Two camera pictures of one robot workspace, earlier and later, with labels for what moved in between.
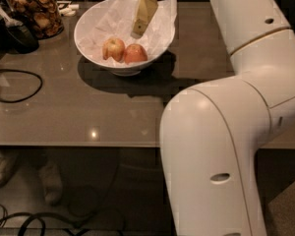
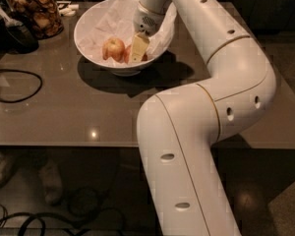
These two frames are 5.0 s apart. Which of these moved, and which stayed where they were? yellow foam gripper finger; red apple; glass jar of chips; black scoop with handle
Moved: yellow foam gripper finger
Stayed: glass jar of chips; red apple; black scoop with handle
